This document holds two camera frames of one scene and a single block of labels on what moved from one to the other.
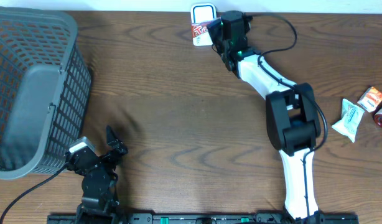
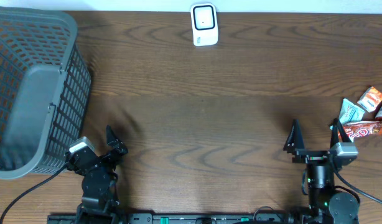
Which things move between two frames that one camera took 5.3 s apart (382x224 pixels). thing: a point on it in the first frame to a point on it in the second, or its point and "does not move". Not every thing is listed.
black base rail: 204,218 does not move
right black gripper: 213,28 to 309,156
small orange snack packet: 371,99 does not move
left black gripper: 119,147 does not move
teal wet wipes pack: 351,116 does not move
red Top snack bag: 200,32 to 360,129
